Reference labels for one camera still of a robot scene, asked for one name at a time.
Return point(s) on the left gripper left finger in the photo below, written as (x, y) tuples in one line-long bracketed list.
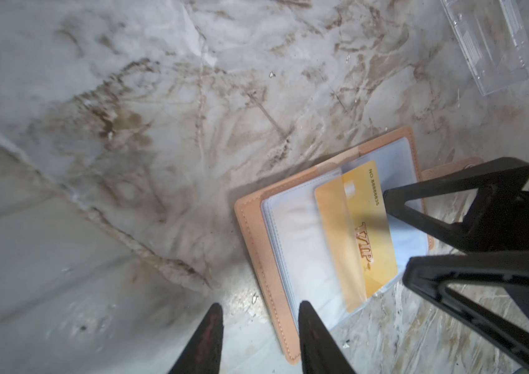
[(203, 351)]

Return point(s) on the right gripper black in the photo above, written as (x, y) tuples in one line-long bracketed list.
[(468, 205)]

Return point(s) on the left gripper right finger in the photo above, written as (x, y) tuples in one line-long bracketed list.
[(319, 352)]

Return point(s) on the pink leather card holder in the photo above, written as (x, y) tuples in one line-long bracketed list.
[(282, 229)]

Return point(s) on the clear acrylic card tray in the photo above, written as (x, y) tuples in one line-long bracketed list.
[(494, 38)]

